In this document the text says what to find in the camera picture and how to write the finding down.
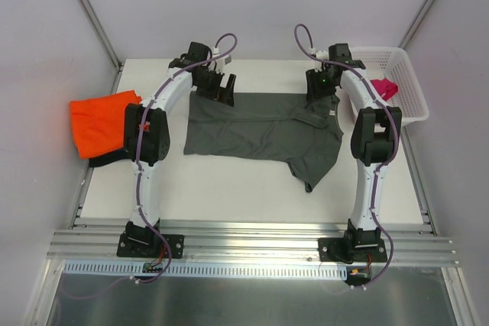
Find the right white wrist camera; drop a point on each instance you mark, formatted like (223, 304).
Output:
(317, 56)

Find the aluminium frame post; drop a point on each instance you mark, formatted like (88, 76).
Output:
(417, 22)
(93, 19)

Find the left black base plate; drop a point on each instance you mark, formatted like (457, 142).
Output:
(128, 247)

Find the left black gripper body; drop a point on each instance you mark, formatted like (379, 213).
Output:
(215, 87)

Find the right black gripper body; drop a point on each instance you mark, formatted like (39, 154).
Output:
(318, 89)

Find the left aluminium frame post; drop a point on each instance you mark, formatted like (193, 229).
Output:
(93, 19)

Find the magenta t shirt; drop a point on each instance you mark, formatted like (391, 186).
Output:
(385, 88)

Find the aluminium mounting rail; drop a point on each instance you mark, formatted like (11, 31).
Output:
(242, 242)

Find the orange folded t shirt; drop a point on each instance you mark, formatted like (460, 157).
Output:
(98, 123)

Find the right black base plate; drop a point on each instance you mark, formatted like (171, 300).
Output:
(336, 249)

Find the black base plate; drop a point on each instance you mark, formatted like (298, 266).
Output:
(336, 249)
(128, 247)

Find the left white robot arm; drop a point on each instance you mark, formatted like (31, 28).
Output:
(146, 131)

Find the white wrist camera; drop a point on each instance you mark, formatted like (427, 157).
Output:
(317, 56)
(219, 62)

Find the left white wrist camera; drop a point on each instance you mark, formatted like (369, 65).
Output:
(219, 62)

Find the black folded t shirt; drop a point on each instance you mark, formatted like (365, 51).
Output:
(108, 158)

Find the grey t shirt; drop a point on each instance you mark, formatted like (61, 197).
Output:
(282, 127)

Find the white slotted cable duct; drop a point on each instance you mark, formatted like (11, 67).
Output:
(209, 270)

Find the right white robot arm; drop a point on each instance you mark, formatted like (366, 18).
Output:
(374, 142)

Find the right aluminium frame post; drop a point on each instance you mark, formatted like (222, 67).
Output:
(417, 22)

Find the white plastic basket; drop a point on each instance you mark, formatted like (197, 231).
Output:
(393, 64)

